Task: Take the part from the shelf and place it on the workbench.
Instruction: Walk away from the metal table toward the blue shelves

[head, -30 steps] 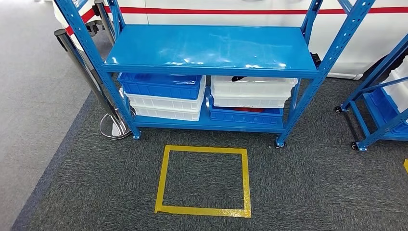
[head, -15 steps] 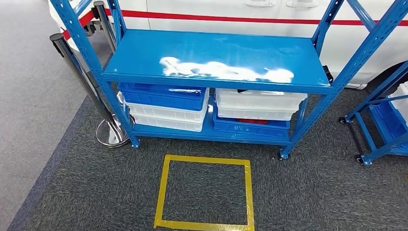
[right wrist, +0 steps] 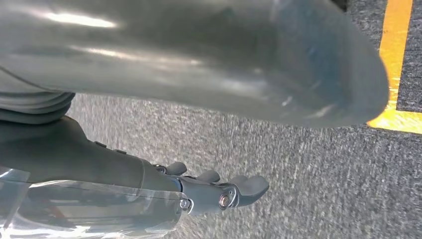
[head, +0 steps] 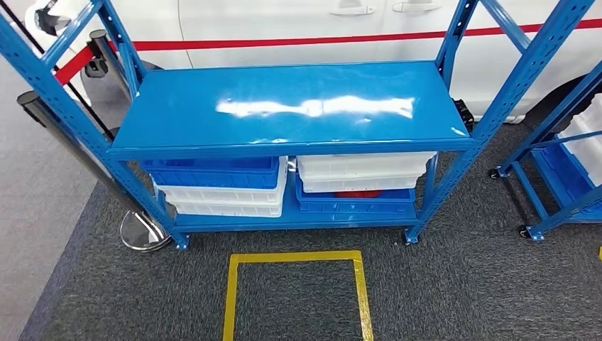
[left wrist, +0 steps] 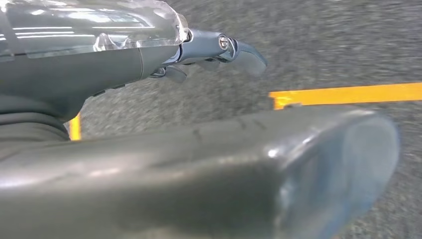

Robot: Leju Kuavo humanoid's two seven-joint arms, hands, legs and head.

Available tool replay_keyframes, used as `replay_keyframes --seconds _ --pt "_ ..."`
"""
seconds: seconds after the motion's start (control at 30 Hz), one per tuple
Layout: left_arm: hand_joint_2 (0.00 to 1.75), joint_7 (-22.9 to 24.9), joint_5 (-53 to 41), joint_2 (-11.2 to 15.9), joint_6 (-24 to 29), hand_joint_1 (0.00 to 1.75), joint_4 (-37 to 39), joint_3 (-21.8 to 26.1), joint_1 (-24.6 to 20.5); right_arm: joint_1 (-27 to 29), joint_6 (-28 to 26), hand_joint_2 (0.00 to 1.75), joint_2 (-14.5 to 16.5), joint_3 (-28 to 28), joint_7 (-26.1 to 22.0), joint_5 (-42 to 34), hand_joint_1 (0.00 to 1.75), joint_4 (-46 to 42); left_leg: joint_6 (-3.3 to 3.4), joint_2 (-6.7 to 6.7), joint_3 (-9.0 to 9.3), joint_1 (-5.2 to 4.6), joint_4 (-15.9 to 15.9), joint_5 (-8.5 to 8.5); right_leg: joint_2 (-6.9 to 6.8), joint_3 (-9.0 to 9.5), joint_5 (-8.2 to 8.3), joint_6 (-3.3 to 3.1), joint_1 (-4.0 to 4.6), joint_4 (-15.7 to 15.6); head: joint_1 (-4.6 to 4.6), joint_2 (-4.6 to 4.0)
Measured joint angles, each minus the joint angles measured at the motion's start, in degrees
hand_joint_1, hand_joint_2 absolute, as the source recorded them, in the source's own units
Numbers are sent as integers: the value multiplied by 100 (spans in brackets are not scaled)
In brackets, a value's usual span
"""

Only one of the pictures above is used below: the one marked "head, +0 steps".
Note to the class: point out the blue metal shelf rack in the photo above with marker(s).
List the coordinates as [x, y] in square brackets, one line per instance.
[282, 80]

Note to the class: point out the blue wheeled shelf rack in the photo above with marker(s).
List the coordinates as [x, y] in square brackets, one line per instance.
[541, 129]

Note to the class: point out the red item in crate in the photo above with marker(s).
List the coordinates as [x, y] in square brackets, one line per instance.
[357, 193]

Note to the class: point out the white plastic crate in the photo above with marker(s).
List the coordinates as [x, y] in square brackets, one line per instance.
[362, 165]
[225, 195]
[588, 141]
[225, 210]
[362, 184]

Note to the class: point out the blue plastic crate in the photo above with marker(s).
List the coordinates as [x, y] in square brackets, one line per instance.
[357, 206]
[557, 174]

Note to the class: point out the red barrier belt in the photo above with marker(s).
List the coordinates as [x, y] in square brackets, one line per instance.
[282, 43]
[73, 68]

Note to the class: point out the white car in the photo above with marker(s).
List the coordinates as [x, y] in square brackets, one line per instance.
[282, 19]

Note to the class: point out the black ribbed block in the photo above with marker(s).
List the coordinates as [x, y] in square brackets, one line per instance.
[464, 115]

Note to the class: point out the thin black pole stand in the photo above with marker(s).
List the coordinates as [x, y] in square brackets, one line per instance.
[94, 115]

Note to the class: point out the grey stanchion with belt head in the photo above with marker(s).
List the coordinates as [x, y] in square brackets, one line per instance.
[101, 47]

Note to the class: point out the chrome stanchion post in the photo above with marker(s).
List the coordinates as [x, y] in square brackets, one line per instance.
[141, 233]

